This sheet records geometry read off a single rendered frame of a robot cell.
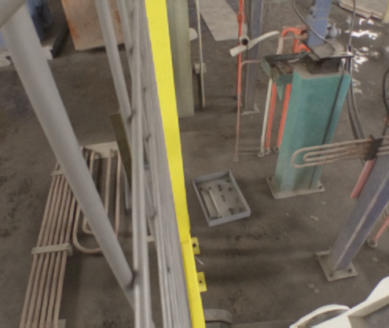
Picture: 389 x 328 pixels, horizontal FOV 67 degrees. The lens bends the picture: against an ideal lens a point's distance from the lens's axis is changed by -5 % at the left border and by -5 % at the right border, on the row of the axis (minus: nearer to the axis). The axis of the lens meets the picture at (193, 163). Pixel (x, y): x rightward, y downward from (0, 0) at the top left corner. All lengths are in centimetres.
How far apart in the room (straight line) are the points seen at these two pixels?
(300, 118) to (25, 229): 170
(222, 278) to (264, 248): 29
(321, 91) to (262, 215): 77
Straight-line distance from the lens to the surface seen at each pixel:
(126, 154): 131
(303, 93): 153
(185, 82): 240
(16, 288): 189
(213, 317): 134
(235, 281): 162
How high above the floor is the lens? 147
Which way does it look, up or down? 44 degrees down
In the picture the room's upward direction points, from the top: 4 degrees counter-clockwise
